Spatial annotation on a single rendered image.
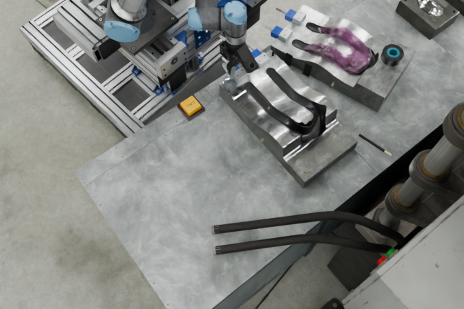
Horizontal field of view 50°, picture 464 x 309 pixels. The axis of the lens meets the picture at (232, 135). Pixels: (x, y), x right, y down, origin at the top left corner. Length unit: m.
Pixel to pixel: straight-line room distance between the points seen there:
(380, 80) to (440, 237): 0.95
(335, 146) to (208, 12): 0.66
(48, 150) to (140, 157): 1.13
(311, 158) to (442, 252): 0.80
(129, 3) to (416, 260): 1.08
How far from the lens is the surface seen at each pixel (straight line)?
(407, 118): 2.05
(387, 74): 2.00
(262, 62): 1.94
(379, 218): 1.82
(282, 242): 1.70
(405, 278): 1.11
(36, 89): 3.19
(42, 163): 2.94
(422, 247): 1.13
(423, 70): 2.20
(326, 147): 1.85
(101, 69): 2.88
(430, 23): 2.26
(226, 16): 1.65
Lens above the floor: 2.50
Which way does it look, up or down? 63 degrees down
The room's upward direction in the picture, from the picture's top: 1 degrees counter-clockwise
